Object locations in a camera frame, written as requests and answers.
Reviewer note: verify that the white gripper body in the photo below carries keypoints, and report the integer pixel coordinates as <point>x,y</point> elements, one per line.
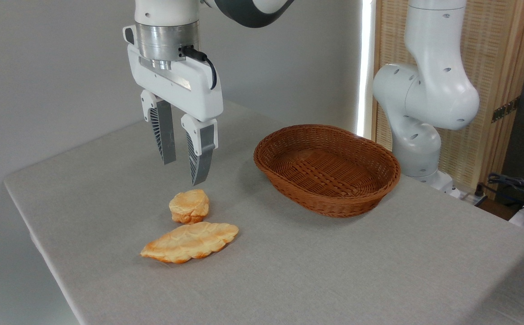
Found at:
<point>186,93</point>

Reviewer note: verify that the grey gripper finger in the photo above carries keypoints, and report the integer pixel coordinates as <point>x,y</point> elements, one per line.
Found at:
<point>202,153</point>
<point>166,135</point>

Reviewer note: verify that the small round bread roll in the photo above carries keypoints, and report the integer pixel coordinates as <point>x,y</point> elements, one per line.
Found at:
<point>189,205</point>

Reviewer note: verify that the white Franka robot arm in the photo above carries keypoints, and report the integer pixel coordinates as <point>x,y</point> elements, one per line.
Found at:
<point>433,90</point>

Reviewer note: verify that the long flat bread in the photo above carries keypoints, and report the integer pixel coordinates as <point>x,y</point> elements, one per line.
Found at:
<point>189,241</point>

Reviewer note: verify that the brown wicker basket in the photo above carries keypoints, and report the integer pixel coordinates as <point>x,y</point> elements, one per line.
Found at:
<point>329,174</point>

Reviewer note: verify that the grey tablecloth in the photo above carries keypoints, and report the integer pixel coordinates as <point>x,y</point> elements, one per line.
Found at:
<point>311,262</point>

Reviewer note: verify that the dark metal screen hinge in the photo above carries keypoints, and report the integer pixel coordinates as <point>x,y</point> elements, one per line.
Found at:
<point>506,109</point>

